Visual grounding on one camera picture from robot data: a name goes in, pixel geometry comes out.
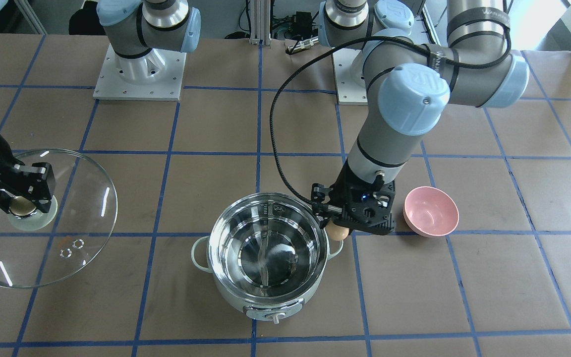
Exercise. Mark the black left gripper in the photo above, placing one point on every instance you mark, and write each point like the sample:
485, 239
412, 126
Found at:
339, 191

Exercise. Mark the beige egg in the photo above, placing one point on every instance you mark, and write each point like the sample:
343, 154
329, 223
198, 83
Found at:
335, 232

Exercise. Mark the glass pot lid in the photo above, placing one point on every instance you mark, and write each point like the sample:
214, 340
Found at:
48, 248

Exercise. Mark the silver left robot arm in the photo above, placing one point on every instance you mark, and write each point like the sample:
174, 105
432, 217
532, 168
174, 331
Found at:
407, 87

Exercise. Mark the pale green steel pot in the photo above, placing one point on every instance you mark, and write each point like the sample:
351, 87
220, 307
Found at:
267, 254

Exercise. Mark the pink bowl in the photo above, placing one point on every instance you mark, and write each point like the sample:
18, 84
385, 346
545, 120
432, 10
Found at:
430, 212

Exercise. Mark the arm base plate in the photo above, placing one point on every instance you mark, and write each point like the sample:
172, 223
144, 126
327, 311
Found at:
349, 82
158, 76

